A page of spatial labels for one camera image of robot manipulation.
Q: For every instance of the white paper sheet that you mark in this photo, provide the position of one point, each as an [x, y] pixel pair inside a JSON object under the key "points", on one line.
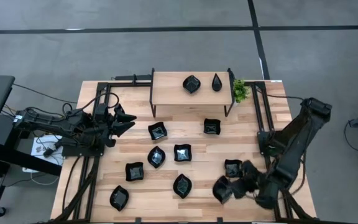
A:
{"points": [[39, 149]]}

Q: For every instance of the green plant in white pot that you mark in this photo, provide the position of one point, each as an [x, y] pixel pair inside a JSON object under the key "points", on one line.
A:
{"points": [[240, 90]]}

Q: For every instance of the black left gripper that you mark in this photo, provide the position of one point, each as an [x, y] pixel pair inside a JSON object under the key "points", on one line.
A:
{"points": [[99, 127]]}

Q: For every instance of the black aluminium rig frame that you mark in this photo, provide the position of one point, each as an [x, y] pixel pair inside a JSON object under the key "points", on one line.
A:
{"points": [[120, 84]]}

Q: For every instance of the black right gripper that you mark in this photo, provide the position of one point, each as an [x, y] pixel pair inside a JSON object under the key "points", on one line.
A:
{"points": [[256, 183]]}

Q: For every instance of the small wooden shelf black legs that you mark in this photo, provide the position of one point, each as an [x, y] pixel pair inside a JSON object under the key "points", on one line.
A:
{"points": [[169, 90]]}

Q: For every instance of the white power strip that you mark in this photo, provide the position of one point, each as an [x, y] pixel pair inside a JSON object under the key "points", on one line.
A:
{"points": [[30, 170]]}

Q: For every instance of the black leaf-shaped mini plate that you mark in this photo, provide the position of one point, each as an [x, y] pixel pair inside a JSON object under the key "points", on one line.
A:
{"points": [[119, 198], [222, 190], [156, 157], [191, 84], [182, 186]]}

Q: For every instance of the black teardrop mini plate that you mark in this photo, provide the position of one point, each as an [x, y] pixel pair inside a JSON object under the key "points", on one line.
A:
{"points": [[216, 84]]}

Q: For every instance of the black table clamp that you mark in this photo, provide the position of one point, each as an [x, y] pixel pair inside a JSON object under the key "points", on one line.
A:
{"points": [[138, 221], [219, 221]]}

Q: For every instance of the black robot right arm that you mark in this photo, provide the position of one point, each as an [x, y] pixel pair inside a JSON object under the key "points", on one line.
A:
{"points": [[294, 143]]}

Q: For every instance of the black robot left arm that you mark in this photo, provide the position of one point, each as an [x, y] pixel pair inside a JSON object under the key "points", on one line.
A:
{"points": [[51, 123]]}

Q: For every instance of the black square mini plate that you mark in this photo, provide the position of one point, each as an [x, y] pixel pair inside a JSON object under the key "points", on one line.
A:
{"points": [[134, 171], [157, 131], [232, 168], [212, 126], [182, 152]]}

